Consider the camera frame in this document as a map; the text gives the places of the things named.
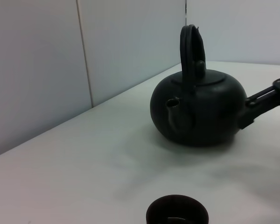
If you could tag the small dark teacup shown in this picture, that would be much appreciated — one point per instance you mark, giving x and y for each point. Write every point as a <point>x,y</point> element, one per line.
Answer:
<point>177,210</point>

